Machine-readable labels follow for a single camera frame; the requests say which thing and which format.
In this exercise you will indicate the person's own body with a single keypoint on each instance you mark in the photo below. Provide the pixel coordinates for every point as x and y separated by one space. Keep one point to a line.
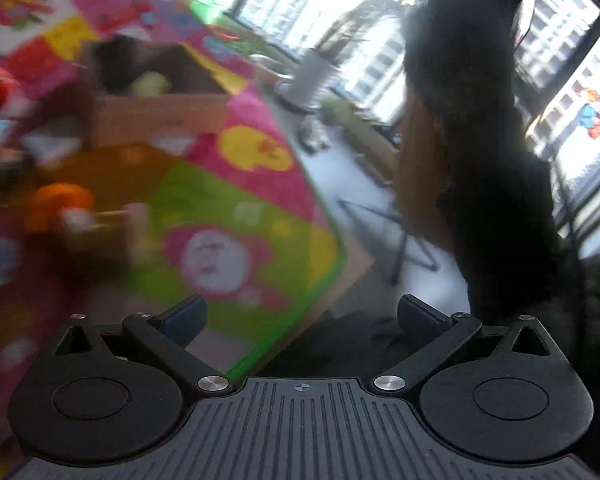
480 160

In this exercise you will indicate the wooden planter box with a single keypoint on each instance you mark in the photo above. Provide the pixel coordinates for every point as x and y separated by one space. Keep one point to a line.
365 140

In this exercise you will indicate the colourful printed play mat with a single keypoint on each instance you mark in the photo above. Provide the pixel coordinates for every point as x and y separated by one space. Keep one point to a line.
230 200

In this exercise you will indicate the brown cardboard box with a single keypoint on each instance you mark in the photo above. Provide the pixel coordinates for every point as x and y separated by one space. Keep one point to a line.
155 115

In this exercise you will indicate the black metal frame legs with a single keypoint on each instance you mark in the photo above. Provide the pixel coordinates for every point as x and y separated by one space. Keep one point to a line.
410 240

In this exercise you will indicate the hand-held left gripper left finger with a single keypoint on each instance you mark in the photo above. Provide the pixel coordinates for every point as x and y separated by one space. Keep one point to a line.
182 317

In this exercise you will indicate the beige wooden object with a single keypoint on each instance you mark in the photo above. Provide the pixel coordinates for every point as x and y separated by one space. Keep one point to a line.
105 232

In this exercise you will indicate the white plant pot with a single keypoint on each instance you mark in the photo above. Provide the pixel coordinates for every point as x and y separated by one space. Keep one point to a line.
307 80

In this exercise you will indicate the dark plush toy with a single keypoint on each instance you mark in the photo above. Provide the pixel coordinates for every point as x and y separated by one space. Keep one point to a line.
112 62

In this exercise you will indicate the orange round object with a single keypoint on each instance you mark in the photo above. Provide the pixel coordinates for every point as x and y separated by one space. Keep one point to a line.
60 205

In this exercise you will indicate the green round item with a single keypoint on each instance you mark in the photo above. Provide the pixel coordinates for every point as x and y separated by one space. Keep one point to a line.
151 83

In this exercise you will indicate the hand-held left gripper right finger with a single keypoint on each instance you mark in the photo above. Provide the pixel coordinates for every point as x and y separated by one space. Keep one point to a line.
420 317

